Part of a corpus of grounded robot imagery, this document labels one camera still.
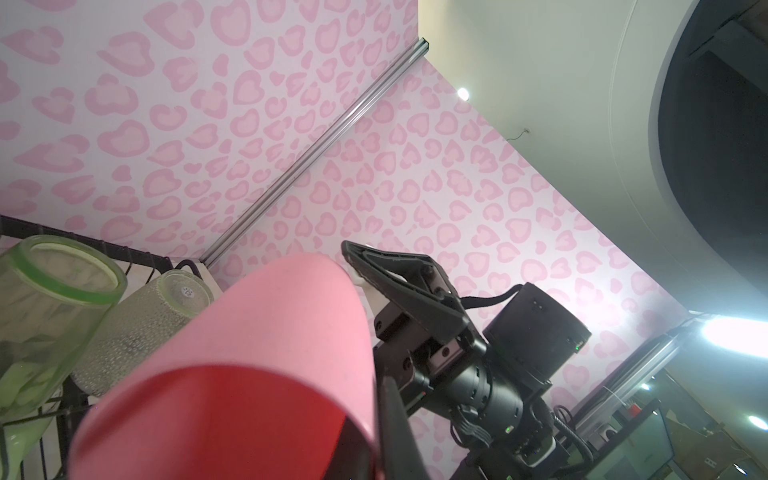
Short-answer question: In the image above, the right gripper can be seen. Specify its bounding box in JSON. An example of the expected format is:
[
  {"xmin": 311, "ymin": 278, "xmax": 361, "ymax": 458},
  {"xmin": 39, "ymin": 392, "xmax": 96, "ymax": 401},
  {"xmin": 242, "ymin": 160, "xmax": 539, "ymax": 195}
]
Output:
[{"xmin": 341, "ymin": 240, "xmax": 498, "ymax": 414}]

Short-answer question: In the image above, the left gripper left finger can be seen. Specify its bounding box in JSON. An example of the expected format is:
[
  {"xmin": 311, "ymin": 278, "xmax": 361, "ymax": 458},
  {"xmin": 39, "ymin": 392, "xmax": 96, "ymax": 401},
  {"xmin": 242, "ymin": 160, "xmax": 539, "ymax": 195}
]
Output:
[{"xmin": 323, "ymin": 419, "xmax": 375, "ymax": 480}]

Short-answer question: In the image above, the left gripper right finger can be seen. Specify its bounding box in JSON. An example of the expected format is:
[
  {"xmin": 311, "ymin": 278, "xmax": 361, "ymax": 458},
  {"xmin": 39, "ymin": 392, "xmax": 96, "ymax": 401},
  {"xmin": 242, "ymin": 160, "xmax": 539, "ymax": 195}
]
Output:
[{"xmin": 376, "ymin": 376, "xmax": 429, "ymax": 480}]

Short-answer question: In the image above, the solid pink plastic cup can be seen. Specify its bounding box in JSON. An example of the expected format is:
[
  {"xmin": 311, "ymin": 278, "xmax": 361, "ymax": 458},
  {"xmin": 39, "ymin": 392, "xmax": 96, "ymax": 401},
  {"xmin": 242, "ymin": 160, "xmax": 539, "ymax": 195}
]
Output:
[{"xmin": 69, "ymin": 253, "xmax": 377, "ymax": 479}]

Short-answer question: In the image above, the pale green frosted cup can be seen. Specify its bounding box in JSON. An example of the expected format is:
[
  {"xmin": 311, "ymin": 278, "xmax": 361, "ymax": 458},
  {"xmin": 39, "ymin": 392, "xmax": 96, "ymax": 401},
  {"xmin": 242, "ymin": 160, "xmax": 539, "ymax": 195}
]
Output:
[{"xmin": 71, "ymin": 269, "xmax": 214, "ymax": 397}]

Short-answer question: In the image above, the light green transparent cup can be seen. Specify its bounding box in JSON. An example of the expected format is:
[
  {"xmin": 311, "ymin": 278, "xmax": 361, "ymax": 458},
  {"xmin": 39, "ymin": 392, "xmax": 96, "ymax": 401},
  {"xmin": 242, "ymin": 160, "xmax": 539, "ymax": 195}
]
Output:
[{"xmin": 1, "ymin": 235, "xmax": 127, "ymax": 421}]

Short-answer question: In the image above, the white mug green handle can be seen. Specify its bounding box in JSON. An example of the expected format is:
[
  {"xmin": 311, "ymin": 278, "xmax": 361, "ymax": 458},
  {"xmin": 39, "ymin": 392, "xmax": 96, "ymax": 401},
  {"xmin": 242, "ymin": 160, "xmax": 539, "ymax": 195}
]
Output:
[{"xmin": 1, "ymin": 416, "xmax": 53, "ymax": 479}]

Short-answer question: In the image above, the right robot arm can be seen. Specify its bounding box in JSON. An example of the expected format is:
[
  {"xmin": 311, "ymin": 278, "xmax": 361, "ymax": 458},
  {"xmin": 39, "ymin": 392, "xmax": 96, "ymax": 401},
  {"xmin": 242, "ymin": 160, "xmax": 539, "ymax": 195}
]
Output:
[{"xmin": 341, "ymin": 241, "xmax": 593, "ymax": 479}]

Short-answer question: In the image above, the black wire dish rack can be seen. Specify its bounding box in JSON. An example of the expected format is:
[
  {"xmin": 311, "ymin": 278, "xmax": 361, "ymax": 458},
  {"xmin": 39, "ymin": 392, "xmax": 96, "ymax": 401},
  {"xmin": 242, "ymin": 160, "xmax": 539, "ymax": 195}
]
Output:
[{"xmin": 1, "ymin": 217, "xmax": 214, "ymax": 479}]

